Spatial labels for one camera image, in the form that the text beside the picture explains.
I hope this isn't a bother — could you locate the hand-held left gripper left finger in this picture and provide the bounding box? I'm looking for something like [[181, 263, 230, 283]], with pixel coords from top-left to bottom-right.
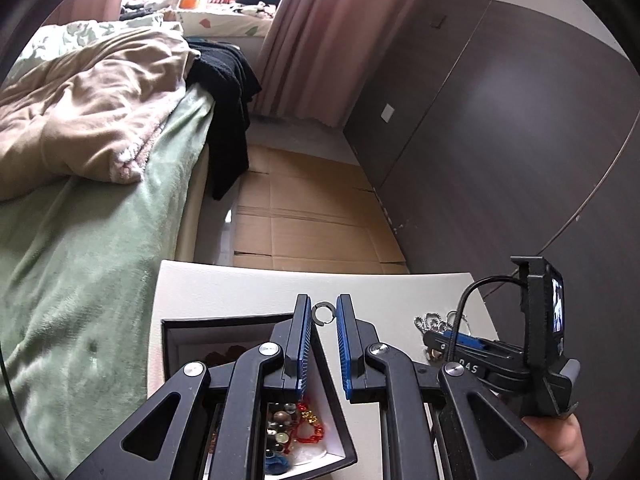
[[65, 294, 313, 480]]

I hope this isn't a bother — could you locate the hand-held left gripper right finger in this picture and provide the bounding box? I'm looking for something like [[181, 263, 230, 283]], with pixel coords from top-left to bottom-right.
[[336, 294, 546, 480]]

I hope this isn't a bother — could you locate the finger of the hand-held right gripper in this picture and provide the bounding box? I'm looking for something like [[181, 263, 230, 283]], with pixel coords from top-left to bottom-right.
[[422, 331, 523, 382], [442, 331, 523, 360]]

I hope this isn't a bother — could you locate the silver chain necklace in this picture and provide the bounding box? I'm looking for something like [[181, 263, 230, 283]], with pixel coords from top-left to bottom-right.
[[414, 311, 452, 334]]

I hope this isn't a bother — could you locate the black jewelry box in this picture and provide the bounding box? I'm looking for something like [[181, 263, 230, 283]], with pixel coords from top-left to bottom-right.
[[160, 312, 358, 480]]

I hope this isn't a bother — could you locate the red cord charm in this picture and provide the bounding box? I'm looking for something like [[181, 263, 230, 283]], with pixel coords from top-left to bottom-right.
[[295, 402, 326, 443]]

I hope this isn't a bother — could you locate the grey bead bracelet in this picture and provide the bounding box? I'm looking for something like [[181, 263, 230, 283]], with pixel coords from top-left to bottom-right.
[[267, 402, 296, 453]]

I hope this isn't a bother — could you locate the person's right hand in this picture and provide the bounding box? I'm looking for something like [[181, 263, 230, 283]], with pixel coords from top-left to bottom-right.
[[522, 412, 593, 480]]

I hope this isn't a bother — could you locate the flattened cardboard sheet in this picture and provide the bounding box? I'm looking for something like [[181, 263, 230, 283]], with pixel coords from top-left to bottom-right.
[[230, 142, 408, 275]]

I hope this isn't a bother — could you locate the green bed sheet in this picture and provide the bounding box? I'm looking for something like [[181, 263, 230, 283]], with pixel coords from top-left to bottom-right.
[[0, 82, 216, 461]]

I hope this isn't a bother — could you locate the black clothing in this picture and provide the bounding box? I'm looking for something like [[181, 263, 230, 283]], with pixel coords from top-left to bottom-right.
[[185, 40, 263, 201]]

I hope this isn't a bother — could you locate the beige blanket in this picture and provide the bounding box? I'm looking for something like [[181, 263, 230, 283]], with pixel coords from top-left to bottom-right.
[[0, 30, 203, 201]]

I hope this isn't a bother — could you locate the white floral sheet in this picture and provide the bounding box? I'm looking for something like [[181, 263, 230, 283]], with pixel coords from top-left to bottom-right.
[[122, 2, 281, 38]]

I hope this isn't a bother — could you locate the light green patterned quilt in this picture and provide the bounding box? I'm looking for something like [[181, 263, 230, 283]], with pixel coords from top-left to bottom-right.
[[10, 12, 183, 73]]

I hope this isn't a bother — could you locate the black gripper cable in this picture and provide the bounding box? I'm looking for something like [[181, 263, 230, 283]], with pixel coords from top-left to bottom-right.
[[446, 275, 528, 363]]

